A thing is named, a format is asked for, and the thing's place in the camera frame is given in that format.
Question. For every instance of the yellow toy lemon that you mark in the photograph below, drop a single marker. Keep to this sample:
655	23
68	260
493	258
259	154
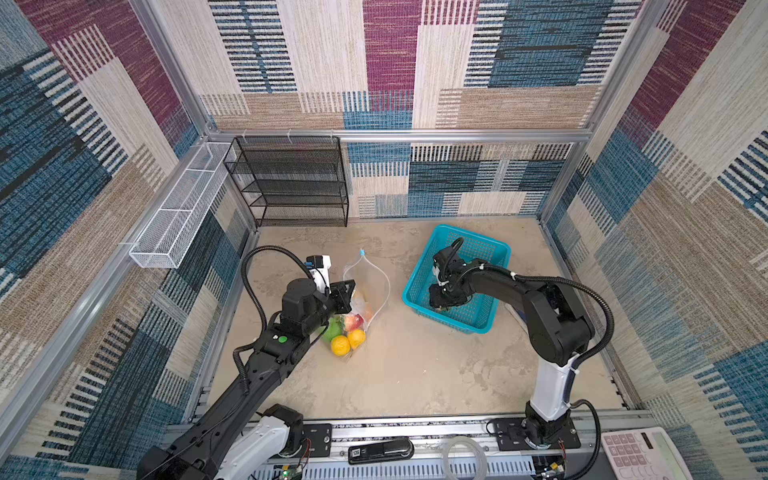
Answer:
356	338

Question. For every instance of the white wire mesh tray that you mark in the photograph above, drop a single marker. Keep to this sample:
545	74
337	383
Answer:
168	236

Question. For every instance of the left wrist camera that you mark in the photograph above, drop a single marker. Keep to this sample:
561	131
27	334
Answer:
319	266

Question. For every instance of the red toy strawberry fruit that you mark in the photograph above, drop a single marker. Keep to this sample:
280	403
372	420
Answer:
352	322

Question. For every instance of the clear tube coil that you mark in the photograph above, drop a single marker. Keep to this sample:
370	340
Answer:
464	458

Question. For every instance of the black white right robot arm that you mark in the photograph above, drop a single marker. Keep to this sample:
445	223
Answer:
556	322

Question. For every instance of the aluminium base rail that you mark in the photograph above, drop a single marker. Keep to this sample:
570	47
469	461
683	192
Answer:
428	434

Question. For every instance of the teal plastic basket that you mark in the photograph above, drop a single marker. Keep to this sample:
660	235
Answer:
475	317

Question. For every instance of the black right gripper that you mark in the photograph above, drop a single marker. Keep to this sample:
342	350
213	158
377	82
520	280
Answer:
436	299

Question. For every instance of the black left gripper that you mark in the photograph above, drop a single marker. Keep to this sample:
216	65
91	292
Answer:
340	296

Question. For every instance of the yellow toy pear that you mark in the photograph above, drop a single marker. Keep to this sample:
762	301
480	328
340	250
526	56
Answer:
340	346

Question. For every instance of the clear zip top bag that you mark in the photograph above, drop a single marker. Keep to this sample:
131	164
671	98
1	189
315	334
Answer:
371	294

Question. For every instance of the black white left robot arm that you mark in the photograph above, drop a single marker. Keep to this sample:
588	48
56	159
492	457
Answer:
218	446

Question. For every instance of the black remote device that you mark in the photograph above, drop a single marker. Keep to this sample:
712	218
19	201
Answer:
397	449

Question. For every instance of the light green toy pear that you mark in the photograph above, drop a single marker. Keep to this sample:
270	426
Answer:
334	330

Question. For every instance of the black wire mesh shelf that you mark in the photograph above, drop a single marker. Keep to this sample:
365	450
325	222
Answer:
290	181

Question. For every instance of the white calculator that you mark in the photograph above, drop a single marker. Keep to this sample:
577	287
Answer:
644	454

